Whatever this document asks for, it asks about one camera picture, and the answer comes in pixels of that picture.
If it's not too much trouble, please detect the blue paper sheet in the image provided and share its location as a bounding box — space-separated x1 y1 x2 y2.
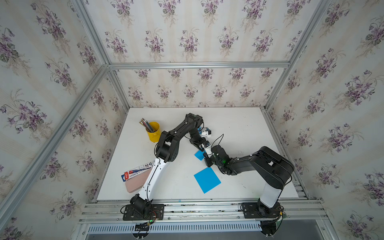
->
194 168 221 194
194 151 205 161

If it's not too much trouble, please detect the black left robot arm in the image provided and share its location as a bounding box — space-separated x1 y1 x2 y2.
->
130 113 212 212

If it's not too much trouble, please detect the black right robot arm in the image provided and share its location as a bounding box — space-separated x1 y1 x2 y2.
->
203 145 295 210

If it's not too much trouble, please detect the blue paper sheet front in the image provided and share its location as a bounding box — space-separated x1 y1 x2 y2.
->
194 168 221 194

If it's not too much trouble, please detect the yellow pen cup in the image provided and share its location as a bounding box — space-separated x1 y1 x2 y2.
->
147 122 162 143

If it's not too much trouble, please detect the white pen box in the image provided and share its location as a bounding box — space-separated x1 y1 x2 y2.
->
121 162 154 182

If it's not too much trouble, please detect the pink pencil case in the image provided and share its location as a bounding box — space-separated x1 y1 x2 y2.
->
125 169 152 193

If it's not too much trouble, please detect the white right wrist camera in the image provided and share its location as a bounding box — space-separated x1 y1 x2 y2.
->
203 142 213 158

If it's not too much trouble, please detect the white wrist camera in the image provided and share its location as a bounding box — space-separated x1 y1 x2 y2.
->
203 142 213 158
198 127 212 138

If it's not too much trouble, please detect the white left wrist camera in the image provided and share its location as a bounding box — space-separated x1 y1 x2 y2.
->
198 127 212 138

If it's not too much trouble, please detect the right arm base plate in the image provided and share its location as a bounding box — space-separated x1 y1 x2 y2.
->
240 201 284 219

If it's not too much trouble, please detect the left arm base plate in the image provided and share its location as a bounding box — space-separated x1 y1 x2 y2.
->
121 204 165 221

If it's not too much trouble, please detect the aluminium rail frame front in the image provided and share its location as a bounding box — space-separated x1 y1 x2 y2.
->
71 198 339 240

